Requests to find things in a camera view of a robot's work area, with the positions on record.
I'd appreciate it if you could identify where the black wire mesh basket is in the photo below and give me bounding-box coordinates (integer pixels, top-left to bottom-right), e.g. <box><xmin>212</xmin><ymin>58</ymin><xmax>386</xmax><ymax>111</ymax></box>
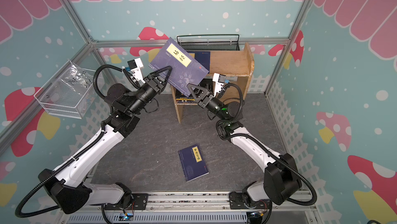
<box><xmin>176</xmin><ymin>34</ymin><xmax>240</xmax><ymax>51</ymax></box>

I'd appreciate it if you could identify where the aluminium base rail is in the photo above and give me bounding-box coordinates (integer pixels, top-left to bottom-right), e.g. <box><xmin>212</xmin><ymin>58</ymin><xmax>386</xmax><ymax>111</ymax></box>
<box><xmin>55</xmin><ymin>191</ymin><xmax>322</xmax><ymax>224</ymax></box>

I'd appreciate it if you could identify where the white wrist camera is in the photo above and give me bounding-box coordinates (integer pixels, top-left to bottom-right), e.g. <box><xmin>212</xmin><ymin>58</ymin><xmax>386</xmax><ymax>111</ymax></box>
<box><xmin>126</xmin><ymin>58</ymin><xmax>145</xmax><ymax>83</ymax></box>
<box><xmin>213</xmin><ymin>73</ymin><xmax>229</xmax><ymax>95</ymax></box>

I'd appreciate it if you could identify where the yellow cover book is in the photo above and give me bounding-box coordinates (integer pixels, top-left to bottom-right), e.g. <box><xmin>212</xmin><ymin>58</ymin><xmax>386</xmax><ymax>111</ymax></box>
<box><xmin>175</xmin><ymin>98</ymin><xmax>197</xmax><ymax>105</ymax></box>

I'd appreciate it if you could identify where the white wire wall basket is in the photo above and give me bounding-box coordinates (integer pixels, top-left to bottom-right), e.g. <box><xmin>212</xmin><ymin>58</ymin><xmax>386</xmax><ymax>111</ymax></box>
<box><xmin>34</xmin><ymin>61</ymin><xmax>97</xmax><ymax>119</ymax></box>

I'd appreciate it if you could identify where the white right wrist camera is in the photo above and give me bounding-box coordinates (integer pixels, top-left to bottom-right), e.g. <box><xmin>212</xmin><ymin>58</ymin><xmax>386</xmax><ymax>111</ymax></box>
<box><xmin>213</xmin><ymin>73</ymin><xmax>229</xmax><ymax>95</ymax></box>

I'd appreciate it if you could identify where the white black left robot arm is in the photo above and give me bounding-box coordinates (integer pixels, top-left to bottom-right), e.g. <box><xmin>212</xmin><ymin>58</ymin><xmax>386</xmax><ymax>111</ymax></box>
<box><xmin>15</xmin><ymin>64</ymin><xmax>172</xmax><ymax>218</ymax></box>

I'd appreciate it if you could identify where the clear plastic bag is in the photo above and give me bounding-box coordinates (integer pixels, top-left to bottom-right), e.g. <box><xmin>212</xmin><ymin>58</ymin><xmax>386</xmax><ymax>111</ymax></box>
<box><xmin>58</xmin><ymin>64</ymin><xmax>97</xmax><ymax>113</ymax></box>

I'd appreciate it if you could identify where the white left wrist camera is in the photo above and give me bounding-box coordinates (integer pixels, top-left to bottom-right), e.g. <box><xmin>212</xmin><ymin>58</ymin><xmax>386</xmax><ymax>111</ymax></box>
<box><xmin>126</xmin><ymin>58</ymin><xmax>145</xmax><ymax>83</ymax></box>

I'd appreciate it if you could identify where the wooden two-tier bookshelf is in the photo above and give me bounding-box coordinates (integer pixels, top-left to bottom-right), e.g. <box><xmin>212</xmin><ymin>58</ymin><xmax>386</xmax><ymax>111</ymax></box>
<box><xmin>170</xmin><ymin>43</ymin><xmax>254</xmax><ymax>124</ymax></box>

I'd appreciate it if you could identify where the blue book small yellow label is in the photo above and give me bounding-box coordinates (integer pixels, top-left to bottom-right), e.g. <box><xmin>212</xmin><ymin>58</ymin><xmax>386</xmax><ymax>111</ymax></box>
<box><xmin>188</xmin><ymin>51</ymin><xmax>210</xmax><ymax>71</ymax></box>

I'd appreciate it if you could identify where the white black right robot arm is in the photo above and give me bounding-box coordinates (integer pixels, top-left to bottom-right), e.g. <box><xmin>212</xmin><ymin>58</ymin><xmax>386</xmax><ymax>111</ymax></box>
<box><xmin>187</xmin><ymin>83</ymin><xmax>317</xmax><ymax>206</ymax></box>

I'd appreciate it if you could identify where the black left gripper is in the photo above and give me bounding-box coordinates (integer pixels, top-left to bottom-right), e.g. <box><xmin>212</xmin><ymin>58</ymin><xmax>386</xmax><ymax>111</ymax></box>
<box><xmin>128</xmin><ymin>66</ymin><xmax>173</xmax><ymax>114</ymax></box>

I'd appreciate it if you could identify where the navy book yellow label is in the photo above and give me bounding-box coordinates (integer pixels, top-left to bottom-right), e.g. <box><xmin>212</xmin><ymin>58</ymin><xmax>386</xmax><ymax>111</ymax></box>
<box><xmin>149</xmin><ymin>38</ymin><xmax>209</xmax><ymax>97</ymax></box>
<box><xmin>178</xmin><ymin>144</ymin><xmax>209</xmax><ymax>182</ymax></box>

